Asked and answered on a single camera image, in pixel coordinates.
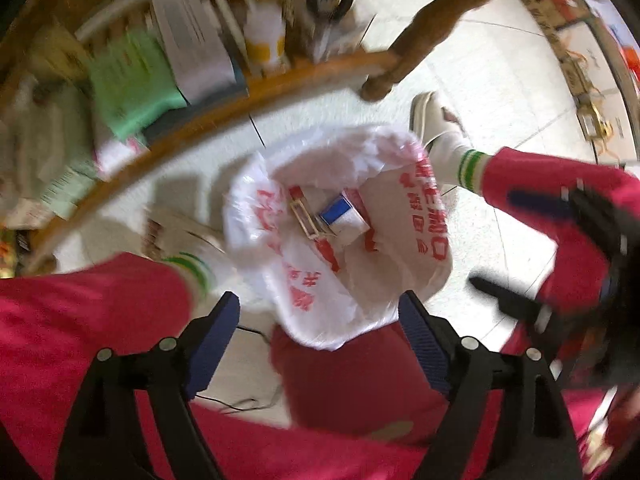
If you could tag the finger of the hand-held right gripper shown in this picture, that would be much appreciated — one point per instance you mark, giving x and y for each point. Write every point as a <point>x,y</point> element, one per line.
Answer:
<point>540,200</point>
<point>510,300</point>

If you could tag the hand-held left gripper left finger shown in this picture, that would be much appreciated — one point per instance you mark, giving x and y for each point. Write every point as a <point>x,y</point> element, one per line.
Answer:
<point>215,350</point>

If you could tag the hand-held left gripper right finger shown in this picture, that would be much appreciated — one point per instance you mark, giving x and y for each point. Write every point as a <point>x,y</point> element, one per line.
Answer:
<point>425,345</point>

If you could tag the white red-printed plastic bag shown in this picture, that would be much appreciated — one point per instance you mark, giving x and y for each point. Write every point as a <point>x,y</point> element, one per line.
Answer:
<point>400,240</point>

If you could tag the green-striped white sock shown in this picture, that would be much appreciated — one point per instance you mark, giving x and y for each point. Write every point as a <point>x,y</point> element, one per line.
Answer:
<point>195,267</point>
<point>460,160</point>

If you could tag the beige slipper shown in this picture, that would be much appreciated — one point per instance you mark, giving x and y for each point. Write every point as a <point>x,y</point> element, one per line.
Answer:
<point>430,115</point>
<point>175,235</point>

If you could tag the blue white small box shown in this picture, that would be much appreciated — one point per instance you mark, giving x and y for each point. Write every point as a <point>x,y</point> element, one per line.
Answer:
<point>342,217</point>

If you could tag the red gold cigarette pack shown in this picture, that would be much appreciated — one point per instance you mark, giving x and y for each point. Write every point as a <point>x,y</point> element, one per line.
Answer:
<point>305,220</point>

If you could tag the row of cardboard boxes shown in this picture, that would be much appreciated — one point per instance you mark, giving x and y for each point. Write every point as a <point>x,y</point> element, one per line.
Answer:
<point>555,5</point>

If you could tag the green paper stack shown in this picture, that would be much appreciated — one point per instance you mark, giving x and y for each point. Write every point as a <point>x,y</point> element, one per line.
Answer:
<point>132,85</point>

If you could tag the white jar yellow label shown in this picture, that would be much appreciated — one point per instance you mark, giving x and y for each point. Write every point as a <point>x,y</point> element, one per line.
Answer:
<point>265,35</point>

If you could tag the white paper stack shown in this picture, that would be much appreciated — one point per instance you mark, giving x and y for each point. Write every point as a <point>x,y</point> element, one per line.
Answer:
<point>185,30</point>

